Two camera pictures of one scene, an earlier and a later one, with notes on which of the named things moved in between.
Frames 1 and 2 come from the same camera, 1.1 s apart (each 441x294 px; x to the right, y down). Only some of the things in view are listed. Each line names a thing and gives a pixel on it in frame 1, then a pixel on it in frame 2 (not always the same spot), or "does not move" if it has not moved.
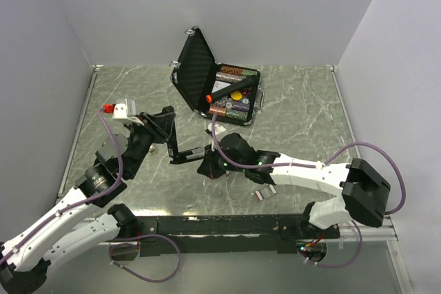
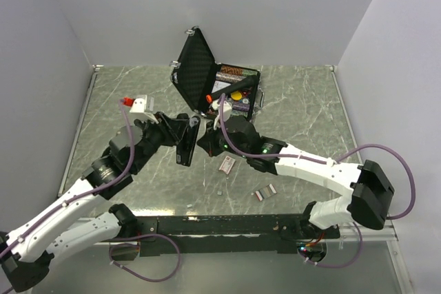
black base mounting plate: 225,235 does not move
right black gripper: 208,167 to 209,141
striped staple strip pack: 265,193 does not move
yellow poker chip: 236,96 does not move
